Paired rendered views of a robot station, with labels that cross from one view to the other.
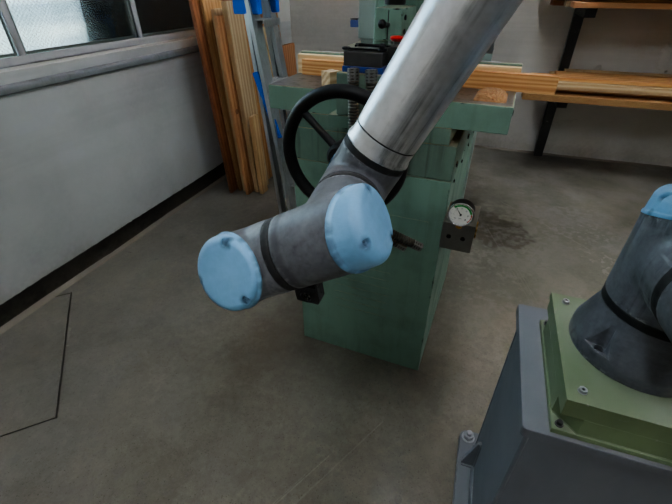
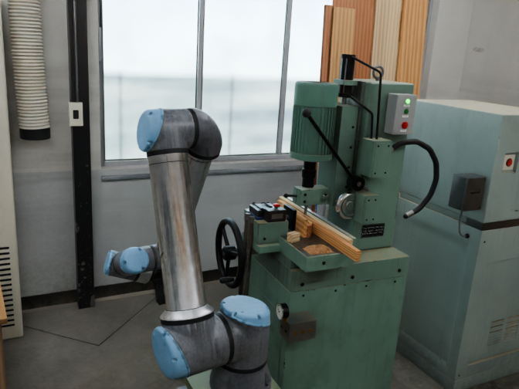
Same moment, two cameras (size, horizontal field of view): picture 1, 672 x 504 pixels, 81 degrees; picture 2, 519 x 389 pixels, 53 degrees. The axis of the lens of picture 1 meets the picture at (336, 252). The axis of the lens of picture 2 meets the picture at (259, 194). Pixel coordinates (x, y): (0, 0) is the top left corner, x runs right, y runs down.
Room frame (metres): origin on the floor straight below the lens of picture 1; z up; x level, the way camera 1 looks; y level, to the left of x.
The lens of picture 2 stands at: (-0.57, -1.45, 1.63)
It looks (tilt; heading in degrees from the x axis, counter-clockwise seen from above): 16 degrees down; 43
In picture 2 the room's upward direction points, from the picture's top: 4 degrees clockwise
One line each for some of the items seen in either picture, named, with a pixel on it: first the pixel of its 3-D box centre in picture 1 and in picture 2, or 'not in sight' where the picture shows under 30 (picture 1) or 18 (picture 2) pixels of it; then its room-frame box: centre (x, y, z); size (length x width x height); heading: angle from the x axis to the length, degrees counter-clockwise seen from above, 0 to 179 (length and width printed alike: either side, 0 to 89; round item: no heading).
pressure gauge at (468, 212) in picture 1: (460, 215); (283, 312); (0.85, -0.30, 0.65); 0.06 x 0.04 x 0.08; 68
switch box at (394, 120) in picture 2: not in sight; (400, 113); (1.38, -0.40, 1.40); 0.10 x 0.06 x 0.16; 158
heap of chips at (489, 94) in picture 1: (492, 92); (318, 248); (0.96, -0.36, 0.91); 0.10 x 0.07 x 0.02; 158
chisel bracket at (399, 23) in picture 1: (396, 25); (310, 197); (1.16, -0.15, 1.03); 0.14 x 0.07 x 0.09; 158
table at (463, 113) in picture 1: (384, 102); (283, 235); (1.03, -0.12, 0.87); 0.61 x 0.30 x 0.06; 68
